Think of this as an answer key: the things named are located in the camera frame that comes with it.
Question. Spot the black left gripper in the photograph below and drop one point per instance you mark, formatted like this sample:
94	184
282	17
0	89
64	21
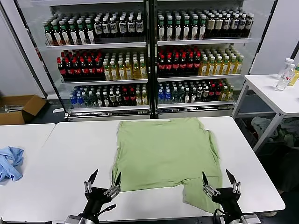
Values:
97	196

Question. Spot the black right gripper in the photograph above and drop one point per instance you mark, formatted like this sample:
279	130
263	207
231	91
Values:
227	198

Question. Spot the light green t-shirt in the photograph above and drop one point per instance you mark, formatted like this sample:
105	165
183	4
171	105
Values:
163	151

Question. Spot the black mesh laundry basket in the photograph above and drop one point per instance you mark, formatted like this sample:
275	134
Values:
247	133

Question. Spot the white metal shelf board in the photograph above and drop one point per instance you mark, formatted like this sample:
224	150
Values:
196	106
203	42
198	78
95	45
105	81
107	109

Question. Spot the small dark white label bottle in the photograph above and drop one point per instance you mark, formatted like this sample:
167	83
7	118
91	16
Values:
193	95
187	95
99	100
199	94
118	99
206	94
112	99
105	100

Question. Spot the clear green water bottle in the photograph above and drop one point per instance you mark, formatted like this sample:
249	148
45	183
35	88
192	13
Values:
181	95
87	100
174	96

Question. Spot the small white floor object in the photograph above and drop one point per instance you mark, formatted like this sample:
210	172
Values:
58	110

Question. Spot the blue water bottle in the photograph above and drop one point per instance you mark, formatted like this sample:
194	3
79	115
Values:
167	96
73	100
80	100
161	96

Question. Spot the small red cap cola bottle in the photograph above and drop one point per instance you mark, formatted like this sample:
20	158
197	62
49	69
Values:
132	98
212	93
218	93
125	98

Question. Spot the light blue crumpled garment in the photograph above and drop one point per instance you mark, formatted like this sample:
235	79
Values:
11	163

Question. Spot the brown cardboard box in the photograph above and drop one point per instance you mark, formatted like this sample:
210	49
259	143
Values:
32	105

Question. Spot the white side table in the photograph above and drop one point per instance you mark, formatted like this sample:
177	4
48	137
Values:
264	86

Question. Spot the yellow juice bottle white label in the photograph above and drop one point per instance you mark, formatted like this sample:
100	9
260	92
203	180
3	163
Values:
204	68
136	72
114	73
211	67
239	66
232	67
218	67
225	67
121	73
107	73
129	72
143	72

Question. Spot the silver metal rods bundle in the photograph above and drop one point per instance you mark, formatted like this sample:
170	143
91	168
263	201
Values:
11	108

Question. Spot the clear bottle red label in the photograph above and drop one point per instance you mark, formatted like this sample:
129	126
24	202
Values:
282	82

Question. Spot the yellow drink bottle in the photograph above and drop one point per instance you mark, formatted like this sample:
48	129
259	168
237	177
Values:
294	78

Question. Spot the clear bottle white cap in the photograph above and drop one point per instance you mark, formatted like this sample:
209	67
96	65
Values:
287	61

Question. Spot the green cap dark tea bottle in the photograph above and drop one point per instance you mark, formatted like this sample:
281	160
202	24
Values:
178	30
73	35
186	30
65	35
194	29
56	35
202	29
48	35
169	30
82	34
90	34
161	30

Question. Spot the navy label dark drink bottle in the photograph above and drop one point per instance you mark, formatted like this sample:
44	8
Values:
113	28
98	29
131	27
122	28
235	24
106	28
250	24
139	27
243	24
227	24

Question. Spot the beige label dark drink bottle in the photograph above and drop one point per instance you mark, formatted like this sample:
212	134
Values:
219	25
211	25

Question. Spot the white beverage display cabinet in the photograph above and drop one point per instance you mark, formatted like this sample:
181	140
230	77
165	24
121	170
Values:
93	8

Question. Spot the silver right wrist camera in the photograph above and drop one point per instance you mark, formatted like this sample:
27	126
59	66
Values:
251	220

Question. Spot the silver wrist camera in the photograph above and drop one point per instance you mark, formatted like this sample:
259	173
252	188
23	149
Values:
251	220
72	220

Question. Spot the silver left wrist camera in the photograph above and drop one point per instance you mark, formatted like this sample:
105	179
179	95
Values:
72	220

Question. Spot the black cabinet divider post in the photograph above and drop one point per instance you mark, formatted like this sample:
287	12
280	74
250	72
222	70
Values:
152	58

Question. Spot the glass cabinet door black frame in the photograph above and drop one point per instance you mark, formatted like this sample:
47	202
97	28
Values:
29	46
276	35

